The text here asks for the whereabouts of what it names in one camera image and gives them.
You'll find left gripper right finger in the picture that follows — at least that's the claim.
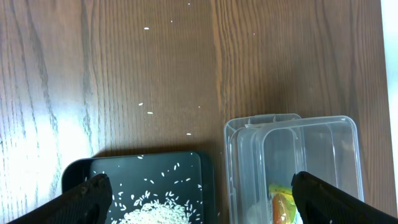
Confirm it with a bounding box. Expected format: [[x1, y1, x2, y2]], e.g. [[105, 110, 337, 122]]
[[291, 171, 397, 224]]

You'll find pile of white rice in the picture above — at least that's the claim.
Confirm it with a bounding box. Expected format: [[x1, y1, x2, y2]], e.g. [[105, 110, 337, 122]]
[[83, 154, 205, 224]]

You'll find black plastic bin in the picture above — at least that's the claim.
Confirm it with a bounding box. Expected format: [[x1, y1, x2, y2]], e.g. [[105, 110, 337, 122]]
[[61, 151, 217, 224]]

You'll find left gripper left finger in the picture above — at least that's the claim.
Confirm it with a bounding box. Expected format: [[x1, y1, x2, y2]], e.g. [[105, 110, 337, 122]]
[[10, 174, 113, 224]]

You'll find clear plastic bin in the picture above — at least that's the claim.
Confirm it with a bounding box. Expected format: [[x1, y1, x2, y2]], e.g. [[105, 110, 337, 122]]
[[255, 116, 364, 207]]

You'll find white tissue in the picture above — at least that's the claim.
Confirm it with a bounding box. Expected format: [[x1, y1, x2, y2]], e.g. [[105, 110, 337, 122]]
[[244, 203, 303, 224]]

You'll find yellow green wrapper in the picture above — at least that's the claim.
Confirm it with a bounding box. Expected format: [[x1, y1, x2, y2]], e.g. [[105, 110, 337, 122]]
[[269, 184, 297, 224]]

